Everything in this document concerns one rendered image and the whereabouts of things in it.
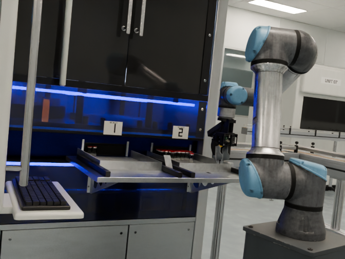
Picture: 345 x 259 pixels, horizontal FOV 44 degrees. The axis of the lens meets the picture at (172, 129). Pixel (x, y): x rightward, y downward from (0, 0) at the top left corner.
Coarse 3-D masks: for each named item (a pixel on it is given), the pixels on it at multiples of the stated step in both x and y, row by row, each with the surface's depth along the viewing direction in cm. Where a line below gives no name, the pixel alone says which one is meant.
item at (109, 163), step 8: (80, 152) 185; (136, 152) 195; (96, 160) 164; (104, 160) 161; (112, 160) 185; (120, 160) 187; (128, 160) 189; (136, 160) 192; (144, 160) 186; (152, 160) 179; (112, 168) 162; (120, 168) 164; (128, 168) 165; (136, 168) 167; (144, 168) 168; (152, 168) 170; (160, 168) 171
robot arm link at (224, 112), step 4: (220, 108) 180; (224, 108) 179; (228, 108) 178; (232, 108) 179; (220, 112) 180; (224, 112) 179; (228, 112) 179; (232, 112) 179; (220, 116) 180; (224, 116) 179; (228, 116) 179; (232, 116) 179
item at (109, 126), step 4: (104, 124) 186; (108, 124) 187; (112, 124) 188; (116, 124) 188; (120, 124) 189; (104, 128) 186; (108, 128) 187; (112, 128) 188; (116, 128) 189; (120, 128) 189; (104, 132) 186; (108, 132) 187; (112, 132) 188; (116, 132) 189; (120, 132) 190
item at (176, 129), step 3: (174, 126) 202; (177, 126) 202; (180, 126) 203; (183, 126) 204; (186, 126) 205; (174, 129) 202; (177, 129) 202; (180, 129) 203; (183, 129) 204; (186, 129) 205; (174, 132) 202; (177, 132) 203; (183, 132) 204; (186, 132) 205; (174, 135) 202; (177, 135) 203; (180, 135) 204; (183, 135) 204; (186, 135) 205; (177, 138) 203; (180, 138) 204; (183, 138) 204; (186, 138) 205
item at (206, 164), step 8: (176, 160) 205; (184, 160) 208; (200, 160) 210; (208, 160) 203; (184, 168) 176; (192, 168) 178; (200, 168) 180; (208, 168) 182; (216, 168) 184; (224, 168) 186
